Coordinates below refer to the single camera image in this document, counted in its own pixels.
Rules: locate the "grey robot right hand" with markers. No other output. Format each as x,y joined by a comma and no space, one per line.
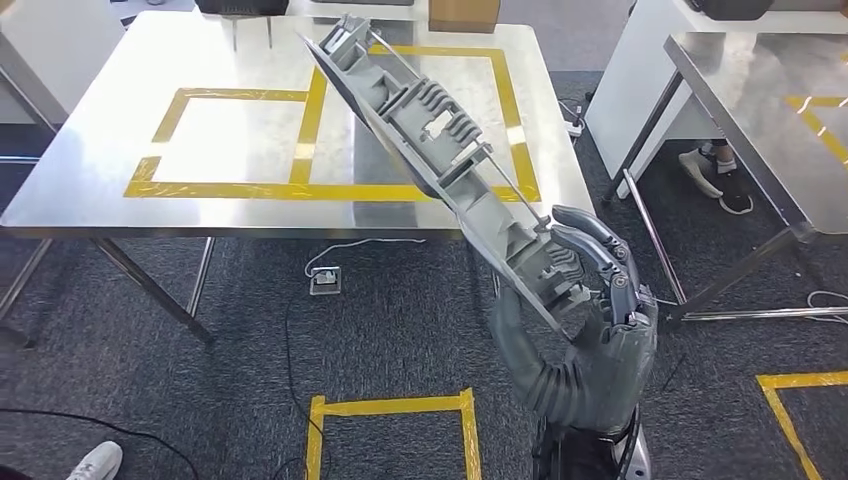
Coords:
616,378

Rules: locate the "grey plastic wheel cover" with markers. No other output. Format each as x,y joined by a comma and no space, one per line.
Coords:
424,112

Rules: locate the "stainless steel workbench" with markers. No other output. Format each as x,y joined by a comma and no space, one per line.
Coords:
86,166
748,119

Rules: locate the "white power strip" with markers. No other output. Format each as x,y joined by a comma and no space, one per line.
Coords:
575,128

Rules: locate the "grey floor socket box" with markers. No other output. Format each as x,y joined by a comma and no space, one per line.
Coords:
324,281

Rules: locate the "black case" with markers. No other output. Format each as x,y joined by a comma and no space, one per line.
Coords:
729,8

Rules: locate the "brown cardboard box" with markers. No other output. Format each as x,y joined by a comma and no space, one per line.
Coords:
464,16

